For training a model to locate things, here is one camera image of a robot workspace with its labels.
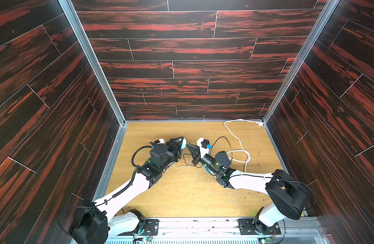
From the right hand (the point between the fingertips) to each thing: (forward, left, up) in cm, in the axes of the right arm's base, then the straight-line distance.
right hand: (190, 143), depth 77 cm
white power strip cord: (+13, -34, -24) cm, 44 cm away
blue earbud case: (-2, +3, +2) cm, 4 cm away
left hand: (-1, +1, +2) cm, 3 cm away
